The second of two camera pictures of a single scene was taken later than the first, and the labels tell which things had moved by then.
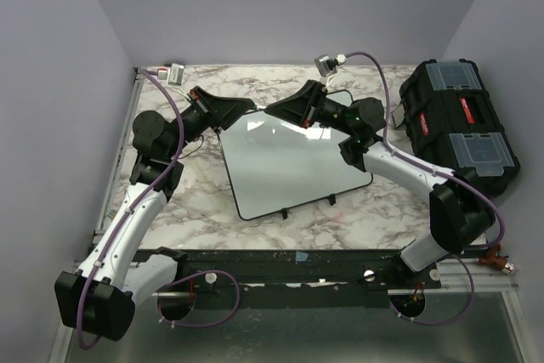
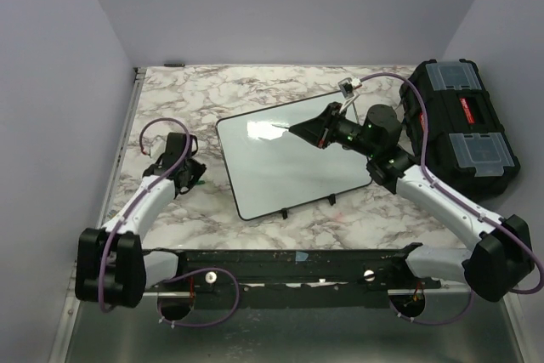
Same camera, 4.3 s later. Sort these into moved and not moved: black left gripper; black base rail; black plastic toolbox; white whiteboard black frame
Moved: black left gripper
Not moved: black plastic toolbox; white whiteboard black frame; black base rail
